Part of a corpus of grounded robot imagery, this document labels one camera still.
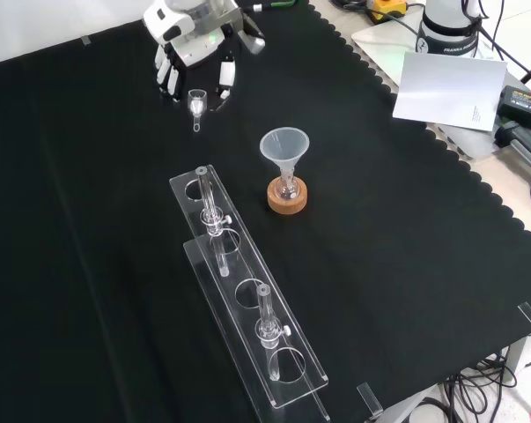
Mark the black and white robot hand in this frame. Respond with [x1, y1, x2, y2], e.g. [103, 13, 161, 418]
[142, 0, 240, 112]

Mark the translucent plastic funnel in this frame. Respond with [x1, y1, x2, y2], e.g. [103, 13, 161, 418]
[259, 127, 311, 178]

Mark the small glass round-bottom flask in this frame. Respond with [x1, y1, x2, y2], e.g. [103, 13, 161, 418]
[275, 169, 300, 200]

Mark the clear acrylic funnel stand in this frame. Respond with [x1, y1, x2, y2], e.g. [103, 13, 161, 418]
[168, 164, 331, 423]

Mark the pale board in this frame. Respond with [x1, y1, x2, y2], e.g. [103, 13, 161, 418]
[350, 11, 509, 162]

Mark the yellow stop button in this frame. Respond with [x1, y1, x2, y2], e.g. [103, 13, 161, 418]
[364, 0, 408, 24]

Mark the black cloth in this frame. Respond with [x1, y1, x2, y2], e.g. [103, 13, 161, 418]
[0, 0, 531, 423]

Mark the white card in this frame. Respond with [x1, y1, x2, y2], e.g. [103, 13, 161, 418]
[392, 51, 509, 133]

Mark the black power adapter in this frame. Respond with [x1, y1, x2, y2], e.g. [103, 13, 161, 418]
[495, 85, 531, 130]

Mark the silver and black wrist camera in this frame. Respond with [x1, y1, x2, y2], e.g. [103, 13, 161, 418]
[237, 11, 267, 56]

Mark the green cable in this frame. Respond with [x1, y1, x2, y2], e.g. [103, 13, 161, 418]
[250, 0, 308, 12]

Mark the cork ring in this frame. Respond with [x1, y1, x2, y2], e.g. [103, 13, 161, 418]
[266, 175, 309, 216]

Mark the black stop button cable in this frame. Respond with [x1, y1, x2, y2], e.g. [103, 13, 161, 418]
[370, 3, 427, 43]

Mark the black handle device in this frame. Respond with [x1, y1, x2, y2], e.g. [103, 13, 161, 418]
[495, 120, 531, 171]

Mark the black cable bundle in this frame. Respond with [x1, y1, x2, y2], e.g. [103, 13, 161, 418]
[417, 347, 531, 423]

